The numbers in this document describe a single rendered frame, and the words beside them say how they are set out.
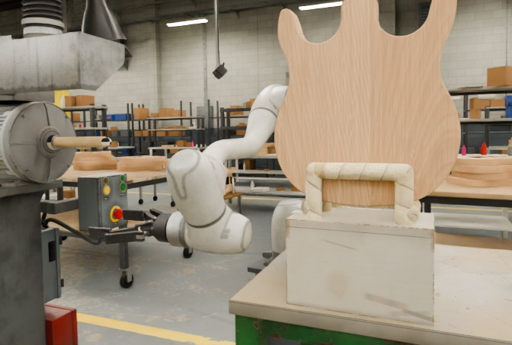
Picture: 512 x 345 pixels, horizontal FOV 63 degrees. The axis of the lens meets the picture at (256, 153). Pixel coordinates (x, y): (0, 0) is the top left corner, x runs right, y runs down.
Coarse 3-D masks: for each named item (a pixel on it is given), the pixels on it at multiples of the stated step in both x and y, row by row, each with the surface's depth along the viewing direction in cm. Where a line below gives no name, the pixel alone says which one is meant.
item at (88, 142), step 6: (60, 138) 126; (66, 138) 125; (72, 138) 124; (78, 138) 123; (84, 138) 122; (90, 138) 121; (96, 138) 121; (102, 138) 120; (54, 144) 126; (60, 144) 125; (66, 144) 124; (72, 144) 124; (78, 144) 123; (84, 144) 122; (90, 144) 121; (96, 144) 120
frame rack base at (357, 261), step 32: (288, 224) 82; (320, 224) 79; (352, 224) 77; (384, 224) 76; (416, 224) 75; (288, 256) 82; (320, 256) 79; (352, 256) 77; (384, 256) 75; (416, 256) 73; (288, 288) 82; (320, 288) 80; (352, 288) 77; (384, 288) 75; (416, 288) 73; (416, 320) 73
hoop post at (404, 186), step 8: (408, 176) 74; (400, 184) 74; (408, 184) 74; (400, 192) 74; (408, 192) 74; (400, 200) 74; (408, 200) 74; (400, 208) 74; (408, 208) 74; (400, 216) 74; (400, 224) 75; (408, 224) 74
